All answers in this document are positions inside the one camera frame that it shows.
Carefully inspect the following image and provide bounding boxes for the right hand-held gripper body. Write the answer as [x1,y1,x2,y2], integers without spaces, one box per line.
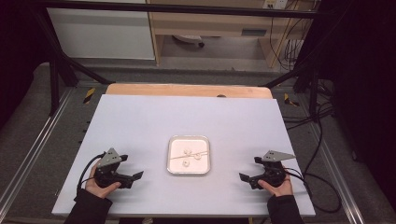
[261,150,297,188]

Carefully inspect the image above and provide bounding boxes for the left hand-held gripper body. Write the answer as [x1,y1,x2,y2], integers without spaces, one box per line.
[92,147,125,189]

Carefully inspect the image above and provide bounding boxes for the square metal tray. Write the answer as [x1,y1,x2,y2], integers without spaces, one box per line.
[166,134,212,175]

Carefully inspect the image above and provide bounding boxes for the person's right hand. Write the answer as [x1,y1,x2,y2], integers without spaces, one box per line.
[257,174,294,198]

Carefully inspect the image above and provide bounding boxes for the person's left hand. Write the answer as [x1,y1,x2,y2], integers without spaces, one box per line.
[84,161,122,200]

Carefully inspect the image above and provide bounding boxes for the white board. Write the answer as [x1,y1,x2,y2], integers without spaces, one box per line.
[50,94,317,218]

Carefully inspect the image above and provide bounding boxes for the yellow black tape strip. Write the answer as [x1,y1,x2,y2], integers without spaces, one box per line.
[82,87,96,105]
[283,92,301,108]

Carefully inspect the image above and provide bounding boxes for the wooden table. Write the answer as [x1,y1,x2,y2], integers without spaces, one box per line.
[105,82,275,100]

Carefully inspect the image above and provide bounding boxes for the white cabinet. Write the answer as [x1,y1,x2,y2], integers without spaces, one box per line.
[46,0,156,61]

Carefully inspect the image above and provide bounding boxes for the black curtain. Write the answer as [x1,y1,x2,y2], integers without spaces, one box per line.
[317,0,396,206]
[0,0,52,129]

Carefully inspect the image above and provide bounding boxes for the office chair base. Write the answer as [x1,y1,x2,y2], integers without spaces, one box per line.
[172,34,206,49]

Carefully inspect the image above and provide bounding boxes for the light wooden desk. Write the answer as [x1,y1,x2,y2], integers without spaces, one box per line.
[146,0,321,68]

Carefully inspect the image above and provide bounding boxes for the white power strip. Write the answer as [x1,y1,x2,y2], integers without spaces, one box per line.
[262,0,289,10]

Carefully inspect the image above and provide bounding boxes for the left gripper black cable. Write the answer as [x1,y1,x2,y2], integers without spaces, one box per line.
[76,152,106,200]

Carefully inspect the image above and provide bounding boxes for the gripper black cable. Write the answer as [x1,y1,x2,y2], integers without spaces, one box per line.
[283,167,343,215]
[76,152,106,200]

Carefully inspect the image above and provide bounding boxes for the aluminium floor rail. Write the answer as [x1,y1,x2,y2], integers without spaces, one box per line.
[0,88,77,207]
[307,122,366,224]

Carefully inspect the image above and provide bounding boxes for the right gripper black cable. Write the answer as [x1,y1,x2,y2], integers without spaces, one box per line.
[283,167,343,215]

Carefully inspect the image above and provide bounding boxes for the black floor cables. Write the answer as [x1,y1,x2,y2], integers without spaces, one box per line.
[281,78,338,132]

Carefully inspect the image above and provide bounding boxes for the hanging black cables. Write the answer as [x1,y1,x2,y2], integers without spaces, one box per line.
[268,8,313,72]

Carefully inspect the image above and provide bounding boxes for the black metal frame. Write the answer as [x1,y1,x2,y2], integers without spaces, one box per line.
[31,0,325,118]

